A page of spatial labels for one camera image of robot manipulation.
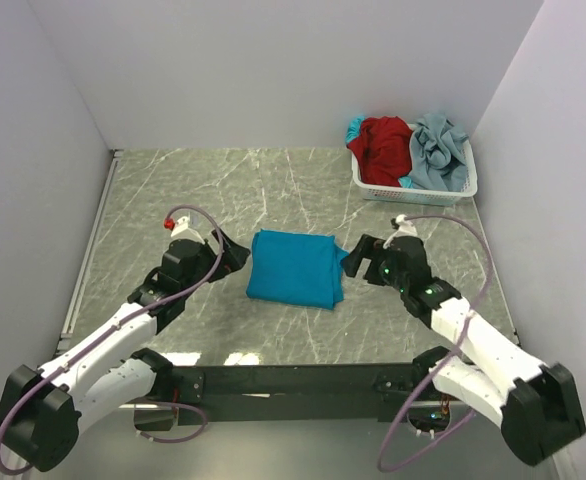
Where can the aluminium rail frame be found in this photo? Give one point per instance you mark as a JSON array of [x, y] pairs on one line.
[[308, 190]]

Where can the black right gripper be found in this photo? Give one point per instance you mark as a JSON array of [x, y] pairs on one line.
[[373, 262]]

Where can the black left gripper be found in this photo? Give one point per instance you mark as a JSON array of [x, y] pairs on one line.
[[223, 257]]

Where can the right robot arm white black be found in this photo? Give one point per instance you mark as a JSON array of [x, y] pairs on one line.
[[535, 406]]

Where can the red t shirt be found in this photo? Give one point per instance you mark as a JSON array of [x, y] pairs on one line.
[[382, 151]]

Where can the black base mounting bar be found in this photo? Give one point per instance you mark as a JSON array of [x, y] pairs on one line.
[[281, 393]]

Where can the blue t shirt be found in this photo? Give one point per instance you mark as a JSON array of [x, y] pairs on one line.
[[296, 269]]

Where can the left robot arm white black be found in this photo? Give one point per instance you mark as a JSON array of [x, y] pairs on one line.
[[44, 411]]

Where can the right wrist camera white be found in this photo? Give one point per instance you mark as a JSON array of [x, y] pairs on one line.
[[403, 227]]

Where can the white laundry basket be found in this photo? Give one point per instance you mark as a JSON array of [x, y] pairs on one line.
[[406, 193]]

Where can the light blue garment in basket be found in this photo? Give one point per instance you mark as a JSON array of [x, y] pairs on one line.
[[353, 129]]

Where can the grey t shirt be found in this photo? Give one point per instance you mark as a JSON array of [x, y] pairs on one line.
[[436, 150]]

